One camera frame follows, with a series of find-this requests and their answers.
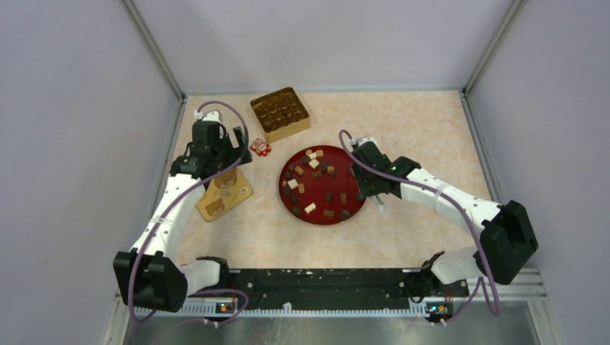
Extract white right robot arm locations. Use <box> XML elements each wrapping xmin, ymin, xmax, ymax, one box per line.
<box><xmin>350</xmin><ymin>137</ymin><xmax>538</xmax><ymax>296</ymax></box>

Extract silver metal tongs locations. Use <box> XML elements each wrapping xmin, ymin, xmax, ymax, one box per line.
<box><xmin>373</xmin><ymin>195</ymin><xmax>386</xmax><ymax>213</ymax></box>

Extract gold bear tin lid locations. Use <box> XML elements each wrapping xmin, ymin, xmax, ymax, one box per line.
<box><xmin>196</xmin><ymin>168</ymin><xmax>253</xmax><ymax>222</ymax></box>

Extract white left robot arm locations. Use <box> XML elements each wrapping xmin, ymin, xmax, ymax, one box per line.
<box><xmin>113</xmin><ymin>120</ymin><xmax>252</xmax><ymax>312</ymax></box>

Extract red round tray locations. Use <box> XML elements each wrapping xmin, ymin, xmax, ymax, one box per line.
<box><xmin>278</xmin><ymin>145</ymin><xmax>365</xmax><ymax>226</ymax></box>

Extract red owl toy block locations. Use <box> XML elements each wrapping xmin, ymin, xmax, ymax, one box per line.
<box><xmin>250</xmin><ymin>138</ymin><xmax>271</xmax><ymax>157</ymax></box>

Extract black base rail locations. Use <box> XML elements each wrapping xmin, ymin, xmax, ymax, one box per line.
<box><xmin>205</xmin><ymin>268</ymin><xmax>469</xmax><ymax>311</ymax></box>

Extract gold chocolate box tin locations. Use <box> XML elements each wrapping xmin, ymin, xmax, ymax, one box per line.
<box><xmin>250</xmin><ymin>87</ymin><xmax>311</xmax><ymax>143</ymax></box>

